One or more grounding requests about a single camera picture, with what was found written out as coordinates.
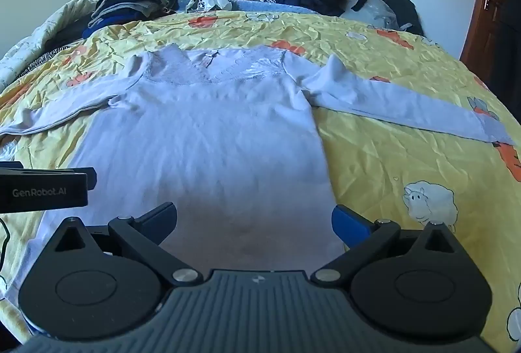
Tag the stack of folded dark clothes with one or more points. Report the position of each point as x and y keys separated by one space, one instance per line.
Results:
x=118 y=7

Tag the black-white striped cloth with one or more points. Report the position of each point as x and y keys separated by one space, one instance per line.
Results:
x=44 y=59

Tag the clear plastic bag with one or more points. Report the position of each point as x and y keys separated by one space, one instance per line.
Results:
x=376 y=13

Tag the large black bag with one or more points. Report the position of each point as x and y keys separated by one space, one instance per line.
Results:
x=405 y=11

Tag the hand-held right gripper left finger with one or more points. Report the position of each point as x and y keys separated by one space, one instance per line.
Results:
x=160 y=218

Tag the white patterned quilt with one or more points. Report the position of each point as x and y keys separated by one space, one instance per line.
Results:
x=24 y=47

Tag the white crumpled cloth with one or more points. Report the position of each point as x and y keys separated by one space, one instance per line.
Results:
x=215 y=2

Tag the white long-sleeve shirt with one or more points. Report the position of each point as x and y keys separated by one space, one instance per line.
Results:
x=203 y=141

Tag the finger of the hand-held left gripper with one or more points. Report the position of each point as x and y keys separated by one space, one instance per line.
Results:
x=91 y=178

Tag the blue blanket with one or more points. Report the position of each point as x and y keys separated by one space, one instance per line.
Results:
x=260 y=6

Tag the brown wooden door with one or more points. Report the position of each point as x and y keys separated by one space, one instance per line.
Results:
x=484 y=31

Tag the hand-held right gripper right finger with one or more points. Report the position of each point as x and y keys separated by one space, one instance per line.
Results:
x=350 y=224

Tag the yellow printed bed sheet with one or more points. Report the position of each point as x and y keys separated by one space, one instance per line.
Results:
x=407 y=157

